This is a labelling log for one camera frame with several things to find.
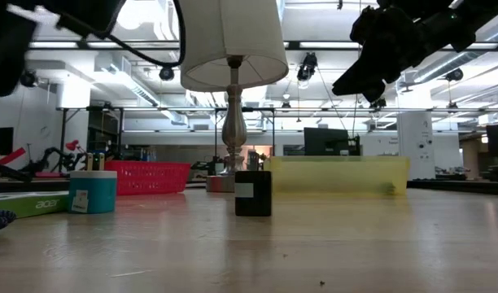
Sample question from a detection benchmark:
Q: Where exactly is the red plastic mesh basket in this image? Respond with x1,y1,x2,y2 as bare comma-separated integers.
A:
104,160,192,196

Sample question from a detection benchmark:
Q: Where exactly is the silver lamp with white shade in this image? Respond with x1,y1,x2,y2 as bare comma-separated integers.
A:
177,0,290,194

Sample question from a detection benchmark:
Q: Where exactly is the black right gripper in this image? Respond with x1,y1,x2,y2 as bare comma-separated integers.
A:
332,4,427,103

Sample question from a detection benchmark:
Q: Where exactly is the green white acer box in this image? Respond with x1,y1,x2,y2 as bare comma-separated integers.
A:
0,190,70,220

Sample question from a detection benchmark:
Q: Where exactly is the black ceiling spotlight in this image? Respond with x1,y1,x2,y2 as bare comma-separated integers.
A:
159,63,176,82
24,69,39,89
444,67,465,83

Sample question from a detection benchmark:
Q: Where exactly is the red desk lamp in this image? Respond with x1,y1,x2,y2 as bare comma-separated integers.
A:
65,139,89,158

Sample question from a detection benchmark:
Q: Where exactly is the black overhead camera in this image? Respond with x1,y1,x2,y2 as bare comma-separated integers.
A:
296,51,319,82

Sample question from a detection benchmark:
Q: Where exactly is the yellow translucent plastic bin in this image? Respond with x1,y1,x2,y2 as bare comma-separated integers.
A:
264,155,411,197

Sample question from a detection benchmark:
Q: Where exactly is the black left camera cable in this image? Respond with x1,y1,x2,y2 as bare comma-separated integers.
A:
106,0,188,69

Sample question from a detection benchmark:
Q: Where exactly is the teal round container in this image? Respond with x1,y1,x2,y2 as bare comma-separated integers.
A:
68,152,119,215

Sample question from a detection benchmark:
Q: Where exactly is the black cube charger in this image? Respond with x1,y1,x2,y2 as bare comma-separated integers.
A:
234,170,273,217

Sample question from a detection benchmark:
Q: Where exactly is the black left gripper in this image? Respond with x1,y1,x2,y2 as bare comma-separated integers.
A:
41,0,129,40

